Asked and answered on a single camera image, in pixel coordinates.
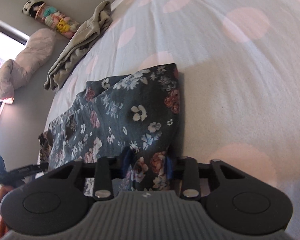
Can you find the pink plush cushion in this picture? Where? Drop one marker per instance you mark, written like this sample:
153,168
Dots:
16,73

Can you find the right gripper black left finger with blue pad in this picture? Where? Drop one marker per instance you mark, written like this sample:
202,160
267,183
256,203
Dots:
108,169

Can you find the dark floral garment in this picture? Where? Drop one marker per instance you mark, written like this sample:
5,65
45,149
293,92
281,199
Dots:
137,112

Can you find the pink dotted bed sheet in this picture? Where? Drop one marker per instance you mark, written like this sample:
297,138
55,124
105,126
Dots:
239,74

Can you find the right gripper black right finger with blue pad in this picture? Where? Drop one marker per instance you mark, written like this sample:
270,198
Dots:
185,171

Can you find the tube of plush toys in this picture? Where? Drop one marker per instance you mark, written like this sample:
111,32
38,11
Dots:
51,17

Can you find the beige garment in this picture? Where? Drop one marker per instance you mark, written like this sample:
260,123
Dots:
79,45

